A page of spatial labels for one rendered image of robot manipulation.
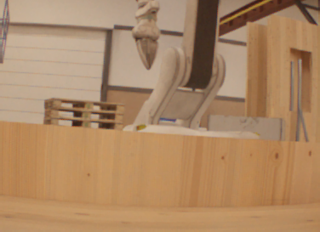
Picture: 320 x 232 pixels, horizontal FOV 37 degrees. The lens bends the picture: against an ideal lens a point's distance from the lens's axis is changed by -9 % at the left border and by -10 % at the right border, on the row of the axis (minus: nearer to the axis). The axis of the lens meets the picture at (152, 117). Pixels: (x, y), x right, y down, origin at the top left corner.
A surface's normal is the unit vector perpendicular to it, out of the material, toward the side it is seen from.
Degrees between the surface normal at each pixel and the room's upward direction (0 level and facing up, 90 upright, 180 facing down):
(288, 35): 90
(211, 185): 90
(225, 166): 90
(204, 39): 98
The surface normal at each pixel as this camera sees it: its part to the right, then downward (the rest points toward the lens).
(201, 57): 0.37, 0.12
